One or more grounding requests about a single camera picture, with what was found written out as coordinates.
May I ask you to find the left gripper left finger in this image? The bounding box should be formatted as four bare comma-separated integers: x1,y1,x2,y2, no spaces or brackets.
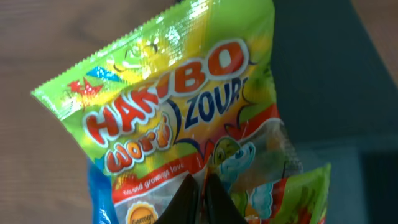
154,174,202,224

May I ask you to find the Haribo gummy worms bag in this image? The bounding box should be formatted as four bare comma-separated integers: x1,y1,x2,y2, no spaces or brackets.
32,0,331,223

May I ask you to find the blue Oreo cookie pack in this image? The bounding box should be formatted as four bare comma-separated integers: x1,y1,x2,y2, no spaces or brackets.
87,159,119,224

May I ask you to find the dark green gift box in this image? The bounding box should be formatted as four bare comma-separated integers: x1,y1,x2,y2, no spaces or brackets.
272,0,397,223

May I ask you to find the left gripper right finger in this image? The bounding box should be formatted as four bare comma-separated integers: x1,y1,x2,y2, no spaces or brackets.
205,174,247,224

